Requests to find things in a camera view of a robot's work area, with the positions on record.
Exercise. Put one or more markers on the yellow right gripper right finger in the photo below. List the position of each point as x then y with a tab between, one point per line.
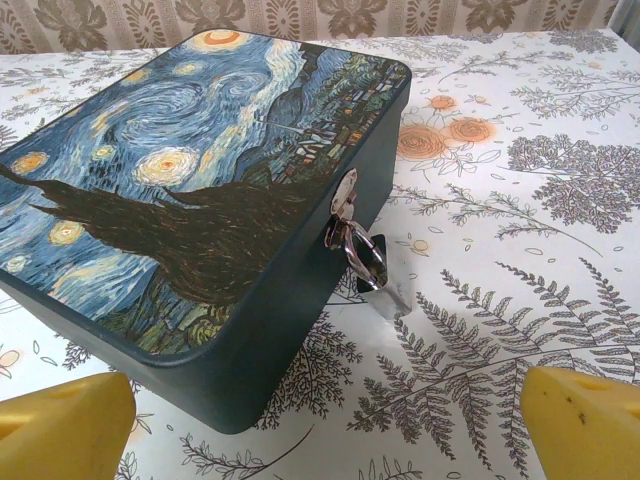
590	430

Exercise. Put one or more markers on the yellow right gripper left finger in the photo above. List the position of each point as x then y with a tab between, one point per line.
65	430

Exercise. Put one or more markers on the silver padlock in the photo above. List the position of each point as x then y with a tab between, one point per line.
380	280

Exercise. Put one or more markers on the starry night print box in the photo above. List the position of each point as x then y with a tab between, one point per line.
200	175

